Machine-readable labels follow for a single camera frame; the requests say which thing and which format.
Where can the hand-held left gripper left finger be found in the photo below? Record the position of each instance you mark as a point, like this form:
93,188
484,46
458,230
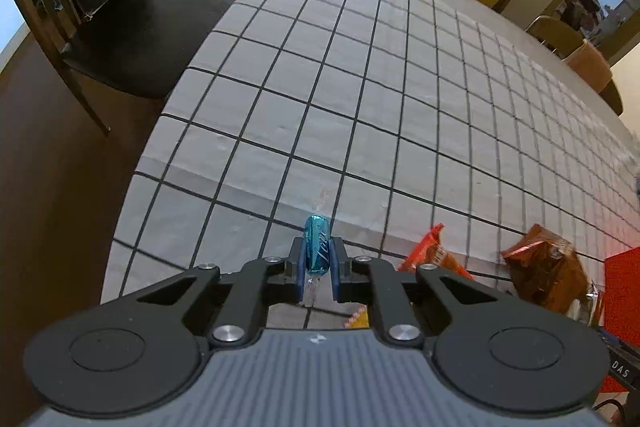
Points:
245,297

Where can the white checked tablecloth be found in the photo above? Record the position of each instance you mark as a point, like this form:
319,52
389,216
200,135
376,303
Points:
375,107

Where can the wooden dining chair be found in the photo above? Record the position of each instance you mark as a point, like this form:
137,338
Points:
555,37

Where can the red cardboard box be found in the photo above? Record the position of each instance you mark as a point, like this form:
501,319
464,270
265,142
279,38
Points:
622,287

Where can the wooden chair with dark seat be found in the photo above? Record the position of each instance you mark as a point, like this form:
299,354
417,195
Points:
150,32

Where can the blue candy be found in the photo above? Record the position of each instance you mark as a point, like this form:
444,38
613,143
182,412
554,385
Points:
317,247

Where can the dining chair with orange cloth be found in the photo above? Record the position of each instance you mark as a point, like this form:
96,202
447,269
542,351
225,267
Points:
595,67

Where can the brown orange foil snack packet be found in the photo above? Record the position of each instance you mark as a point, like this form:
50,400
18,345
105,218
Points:
547,267

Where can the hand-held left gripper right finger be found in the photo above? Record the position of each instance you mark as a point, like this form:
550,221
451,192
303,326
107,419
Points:
387,297

